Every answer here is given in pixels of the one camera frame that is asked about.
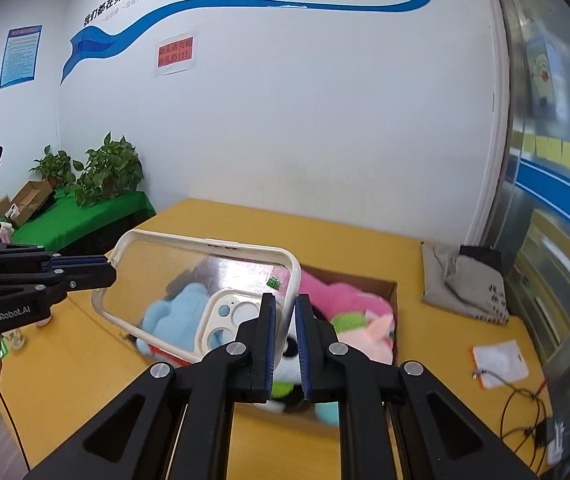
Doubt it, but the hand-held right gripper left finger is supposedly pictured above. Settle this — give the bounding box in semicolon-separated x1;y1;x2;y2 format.
25;292;278;480

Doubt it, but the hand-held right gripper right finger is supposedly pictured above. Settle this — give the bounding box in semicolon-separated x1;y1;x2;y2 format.
292;294;538;480

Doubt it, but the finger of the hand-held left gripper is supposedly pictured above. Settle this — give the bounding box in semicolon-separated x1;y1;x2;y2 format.
0;265;117;311
0;243;112;274

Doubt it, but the panda plush toy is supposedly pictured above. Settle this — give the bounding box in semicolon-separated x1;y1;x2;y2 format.
271;334;316;413

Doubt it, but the pink plush bear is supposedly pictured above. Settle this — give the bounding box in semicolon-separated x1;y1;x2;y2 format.
299;270;396;322

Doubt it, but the light blue plush toy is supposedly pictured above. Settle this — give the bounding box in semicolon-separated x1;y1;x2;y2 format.
142;284;220;356

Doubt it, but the clear phone case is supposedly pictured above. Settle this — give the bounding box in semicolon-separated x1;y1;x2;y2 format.
91;229;302;376

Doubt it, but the large cardboard box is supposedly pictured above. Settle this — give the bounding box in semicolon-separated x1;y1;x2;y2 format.
135;261;400;428

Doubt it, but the white plush rabbit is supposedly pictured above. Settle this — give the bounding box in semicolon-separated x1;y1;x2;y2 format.
0;199;18;244

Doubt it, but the small open cardboard box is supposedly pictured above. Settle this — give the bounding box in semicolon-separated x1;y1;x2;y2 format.
7;180;58;228

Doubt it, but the green tablecloth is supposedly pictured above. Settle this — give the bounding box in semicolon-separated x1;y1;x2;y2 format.
10;190;157;257

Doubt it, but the light pink green plush toy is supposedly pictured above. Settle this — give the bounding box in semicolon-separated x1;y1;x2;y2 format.
330;310;396;367

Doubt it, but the small potted plant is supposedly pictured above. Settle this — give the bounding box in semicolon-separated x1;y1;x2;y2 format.
31;145;76;192

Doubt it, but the large potted plant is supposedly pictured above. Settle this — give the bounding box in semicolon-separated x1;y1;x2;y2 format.
72;132;144;208

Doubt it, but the grey cloth bag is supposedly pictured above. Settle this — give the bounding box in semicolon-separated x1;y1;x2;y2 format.
421;241;510;325

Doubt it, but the white packet orange edge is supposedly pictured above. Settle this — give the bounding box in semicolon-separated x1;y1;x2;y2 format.
472;340;530;390

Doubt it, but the blue band on glass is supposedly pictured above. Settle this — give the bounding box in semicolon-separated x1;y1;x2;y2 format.
515;157;570;252

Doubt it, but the cartoon poster on glass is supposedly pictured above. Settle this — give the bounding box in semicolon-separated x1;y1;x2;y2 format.
525;35;570;122

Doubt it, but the blue wall poster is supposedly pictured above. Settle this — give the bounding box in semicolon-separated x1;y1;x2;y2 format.
0;25;44;90

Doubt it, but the blue ribbon wall decal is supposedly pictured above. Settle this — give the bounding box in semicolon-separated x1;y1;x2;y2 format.
60;0;434;86

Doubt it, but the black cable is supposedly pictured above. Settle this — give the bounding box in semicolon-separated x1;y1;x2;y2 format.
500;379;552;442

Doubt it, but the black wall lettering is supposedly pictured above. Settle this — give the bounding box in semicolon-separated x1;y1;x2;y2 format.
82;0;216;29

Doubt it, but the red wall sign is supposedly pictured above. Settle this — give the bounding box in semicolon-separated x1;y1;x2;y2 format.
154;35;200;79

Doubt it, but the metal partition frame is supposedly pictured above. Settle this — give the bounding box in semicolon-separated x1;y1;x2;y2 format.
485;0;533;261

